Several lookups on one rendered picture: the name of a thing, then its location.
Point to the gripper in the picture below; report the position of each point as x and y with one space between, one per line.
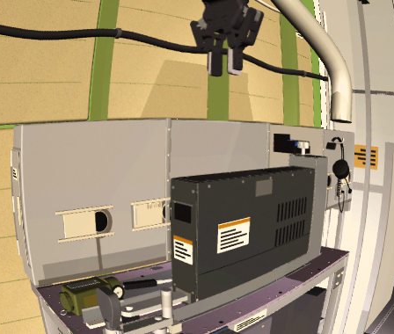
223 14

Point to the white round knob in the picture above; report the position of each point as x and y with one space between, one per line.
303 145

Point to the dark grey avionics unit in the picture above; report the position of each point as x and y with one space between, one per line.
245 222

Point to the purple-topped grey cart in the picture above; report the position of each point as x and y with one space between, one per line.
280 292

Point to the grey hold-down lever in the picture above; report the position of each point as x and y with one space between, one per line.
108 307

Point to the grey headset panel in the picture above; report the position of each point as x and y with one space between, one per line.
348 146

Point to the black headset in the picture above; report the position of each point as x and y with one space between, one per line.
341 169

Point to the orange placard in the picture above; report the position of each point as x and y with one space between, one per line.
366 157

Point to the grey equipment rack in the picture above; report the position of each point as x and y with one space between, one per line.
89 173

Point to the olive green device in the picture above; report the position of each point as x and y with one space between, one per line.
78 299

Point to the beige curved duct pipe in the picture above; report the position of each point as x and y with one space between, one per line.
336 69

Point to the grey cylinder post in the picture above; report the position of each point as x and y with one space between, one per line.
166 302

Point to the grey base plate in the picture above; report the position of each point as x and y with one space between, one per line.
141 305

